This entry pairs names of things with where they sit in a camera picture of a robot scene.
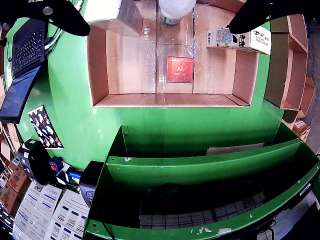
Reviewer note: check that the green metal shelf unit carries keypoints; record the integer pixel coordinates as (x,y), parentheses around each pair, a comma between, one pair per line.
(175,170)

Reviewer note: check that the tall white product box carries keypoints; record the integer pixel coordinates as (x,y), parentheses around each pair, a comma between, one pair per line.
(100,11)

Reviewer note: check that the shallow cardboard tray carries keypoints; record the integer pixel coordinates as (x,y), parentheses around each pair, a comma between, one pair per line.
(220,75)

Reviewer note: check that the black laptop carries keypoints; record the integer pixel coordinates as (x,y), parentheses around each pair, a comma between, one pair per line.
(27,47)

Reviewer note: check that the white adapter block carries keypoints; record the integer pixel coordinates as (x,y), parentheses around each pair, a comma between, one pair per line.
(79,5)

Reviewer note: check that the beige paper sheet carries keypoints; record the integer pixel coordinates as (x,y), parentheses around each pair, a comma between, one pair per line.
(235,148)

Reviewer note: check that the grey grid panel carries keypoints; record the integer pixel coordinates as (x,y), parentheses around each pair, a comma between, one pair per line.
(200,215)

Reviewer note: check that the white bottle teal label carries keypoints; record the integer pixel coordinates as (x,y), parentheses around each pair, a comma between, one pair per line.
(175,10)

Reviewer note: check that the cardboard box red print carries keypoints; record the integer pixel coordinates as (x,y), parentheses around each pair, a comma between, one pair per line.
(13,182)

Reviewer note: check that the blue red small tool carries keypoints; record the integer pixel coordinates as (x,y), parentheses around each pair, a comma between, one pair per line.
(55,165)

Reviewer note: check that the black round device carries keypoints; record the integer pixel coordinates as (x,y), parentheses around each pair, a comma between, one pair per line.
(41,165)

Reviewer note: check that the penguin pattern card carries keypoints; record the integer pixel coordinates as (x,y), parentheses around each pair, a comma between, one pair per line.
(45,127)

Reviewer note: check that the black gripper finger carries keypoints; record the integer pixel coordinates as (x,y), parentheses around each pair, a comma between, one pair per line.
(62,15)
(257,12)

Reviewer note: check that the red orange product box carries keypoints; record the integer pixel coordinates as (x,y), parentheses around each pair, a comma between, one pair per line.
(180,70)

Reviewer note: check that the cow print carton box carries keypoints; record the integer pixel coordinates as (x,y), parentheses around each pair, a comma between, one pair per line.
(260,41)

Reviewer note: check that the printed paper document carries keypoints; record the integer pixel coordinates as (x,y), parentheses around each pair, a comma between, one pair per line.
(37,210)
(71,217)

